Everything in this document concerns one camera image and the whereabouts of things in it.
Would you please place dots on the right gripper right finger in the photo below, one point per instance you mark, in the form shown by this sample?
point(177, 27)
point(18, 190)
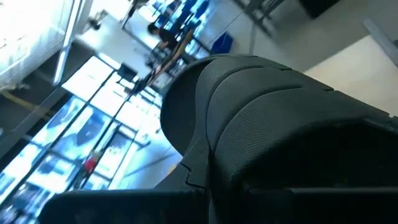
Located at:
point(326, 208)

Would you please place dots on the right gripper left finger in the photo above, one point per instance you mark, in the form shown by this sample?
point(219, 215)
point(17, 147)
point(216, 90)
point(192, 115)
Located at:
point(124, 208)

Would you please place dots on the small red object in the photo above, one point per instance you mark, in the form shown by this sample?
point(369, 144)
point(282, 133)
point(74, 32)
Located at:
point(90, 165)

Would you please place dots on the black office chair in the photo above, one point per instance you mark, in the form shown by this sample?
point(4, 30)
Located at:
point(127, 72)

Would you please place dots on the person leaning over desk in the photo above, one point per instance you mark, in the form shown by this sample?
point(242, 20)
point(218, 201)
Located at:
point(164, 35)

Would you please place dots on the blue bin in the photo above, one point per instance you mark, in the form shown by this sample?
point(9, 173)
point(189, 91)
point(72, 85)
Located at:
point(222, 43)

